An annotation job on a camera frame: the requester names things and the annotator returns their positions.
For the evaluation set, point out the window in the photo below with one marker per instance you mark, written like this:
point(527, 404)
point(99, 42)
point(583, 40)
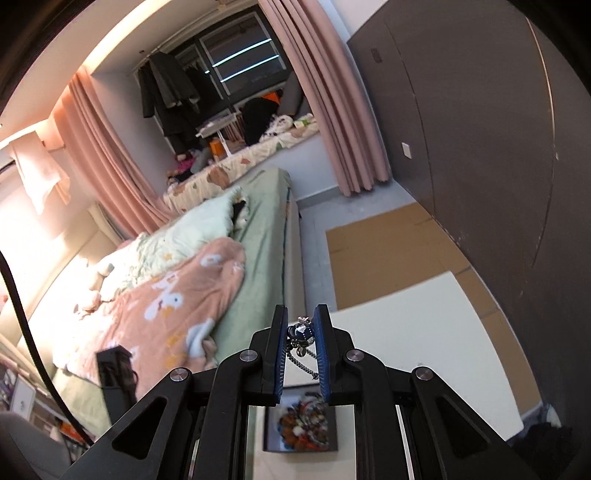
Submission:
point(240, 55)

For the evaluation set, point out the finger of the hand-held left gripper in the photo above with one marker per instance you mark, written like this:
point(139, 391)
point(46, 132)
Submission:
point(115, 374)

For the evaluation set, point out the small white rack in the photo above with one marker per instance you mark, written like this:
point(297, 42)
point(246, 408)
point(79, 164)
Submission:
point(219, 127)

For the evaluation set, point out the black bag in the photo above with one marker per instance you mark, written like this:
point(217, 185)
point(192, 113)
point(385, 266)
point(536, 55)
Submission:
point(258, 120)

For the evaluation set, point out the grey pillow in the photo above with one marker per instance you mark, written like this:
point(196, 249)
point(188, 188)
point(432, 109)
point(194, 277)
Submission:
point(292, 99)

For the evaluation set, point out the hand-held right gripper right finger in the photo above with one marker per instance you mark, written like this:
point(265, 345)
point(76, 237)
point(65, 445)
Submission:
point(323, 360)

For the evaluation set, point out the black jewelry box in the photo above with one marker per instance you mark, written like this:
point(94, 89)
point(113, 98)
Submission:
point(332, 443)

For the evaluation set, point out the white low table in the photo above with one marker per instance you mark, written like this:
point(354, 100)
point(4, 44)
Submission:
point(415, 323)

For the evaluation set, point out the pink curtain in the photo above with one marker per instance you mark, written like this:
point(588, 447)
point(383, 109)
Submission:
point(106, 161)
point(341, 115)

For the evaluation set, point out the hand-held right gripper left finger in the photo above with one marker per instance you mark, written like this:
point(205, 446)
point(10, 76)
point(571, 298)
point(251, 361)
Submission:
point(279, 360)

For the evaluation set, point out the pale green quilt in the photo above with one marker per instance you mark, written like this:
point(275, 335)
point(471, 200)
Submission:
point(203, 221)

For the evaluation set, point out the brown wardrobe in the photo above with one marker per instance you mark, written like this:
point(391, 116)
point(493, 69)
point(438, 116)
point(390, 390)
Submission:
point(485, 138)

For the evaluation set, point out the hanging pink towel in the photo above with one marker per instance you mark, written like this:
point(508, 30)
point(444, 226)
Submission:
point(37, 170)

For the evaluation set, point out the green bed sheet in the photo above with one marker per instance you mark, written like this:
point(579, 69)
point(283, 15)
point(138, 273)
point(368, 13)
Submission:
point(258, 258)

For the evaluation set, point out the orange box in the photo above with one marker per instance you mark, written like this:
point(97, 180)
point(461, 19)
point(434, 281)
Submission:
point(218, 150)

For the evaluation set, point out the white wall socket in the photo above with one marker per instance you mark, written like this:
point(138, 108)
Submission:
point(407, 150)

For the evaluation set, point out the floral window seat cushion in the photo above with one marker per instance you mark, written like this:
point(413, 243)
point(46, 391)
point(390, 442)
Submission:
point(240, 161)

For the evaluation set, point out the hanging dark coats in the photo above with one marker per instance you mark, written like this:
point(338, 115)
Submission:
point(166, 87)

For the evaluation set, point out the pink duck print blanket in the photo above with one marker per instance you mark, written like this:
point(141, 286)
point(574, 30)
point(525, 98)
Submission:
point(152, 300)

